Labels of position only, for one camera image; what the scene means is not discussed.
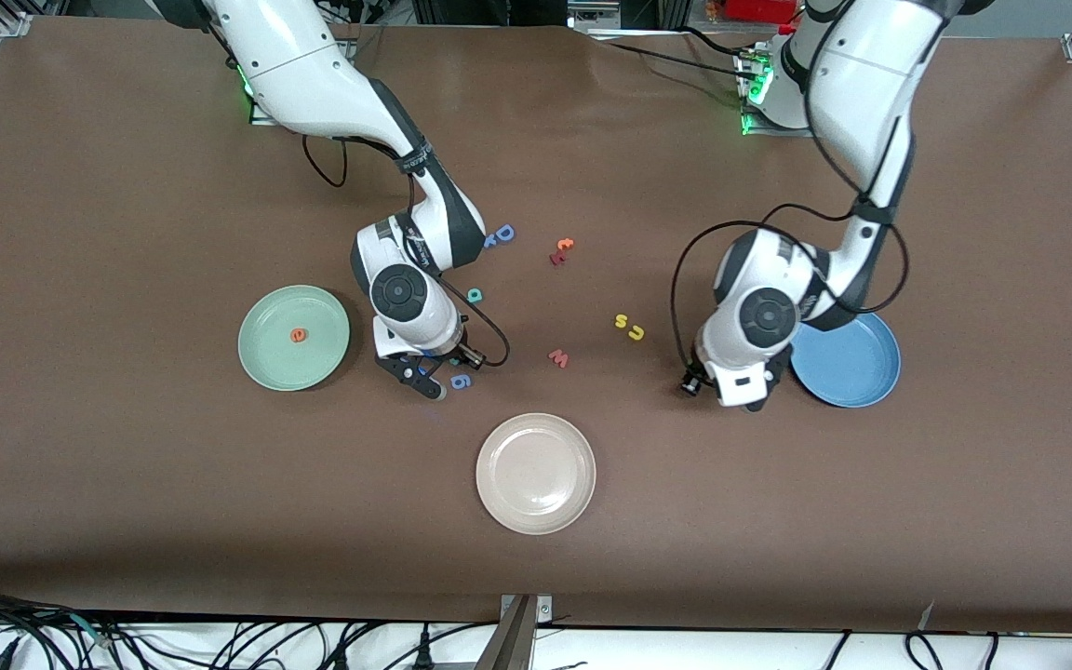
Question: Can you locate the black base cable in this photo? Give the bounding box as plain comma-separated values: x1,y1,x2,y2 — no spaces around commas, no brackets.
603,28,762,83

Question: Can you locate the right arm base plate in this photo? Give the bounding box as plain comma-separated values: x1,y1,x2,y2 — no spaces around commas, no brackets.
236,56,282,127

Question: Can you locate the teal floor cable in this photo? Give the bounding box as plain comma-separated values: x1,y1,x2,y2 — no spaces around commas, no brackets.
66,612,120,650

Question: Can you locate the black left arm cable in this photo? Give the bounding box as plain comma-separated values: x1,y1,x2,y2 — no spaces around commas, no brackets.
670,203,911,399

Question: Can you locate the blue plate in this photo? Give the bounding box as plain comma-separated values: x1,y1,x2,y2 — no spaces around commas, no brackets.
789,312,902,409

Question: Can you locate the red box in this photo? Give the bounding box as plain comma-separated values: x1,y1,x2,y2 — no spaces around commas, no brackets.
725,0,799,25

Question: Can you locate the looped black floor cable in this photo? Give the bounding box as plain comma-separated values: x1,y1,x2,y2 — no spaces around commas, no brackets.
904,631,945,670

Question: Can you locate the beige plate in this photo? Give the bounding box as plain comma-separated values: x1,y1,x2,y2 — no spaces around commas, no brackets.
476,413,597,536

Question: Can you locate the light green plate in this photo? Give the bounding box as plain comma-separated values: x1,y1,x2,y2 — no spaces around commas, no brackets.
237,285,352,392

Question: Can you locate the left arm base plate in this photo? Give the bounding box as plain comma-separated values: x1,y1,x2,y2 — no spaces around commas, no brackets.
734,45,818,139

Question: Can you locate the metal table edge bracket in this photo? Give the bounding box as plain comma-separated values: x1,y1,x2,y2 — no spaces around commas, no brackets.
476,594,554,670

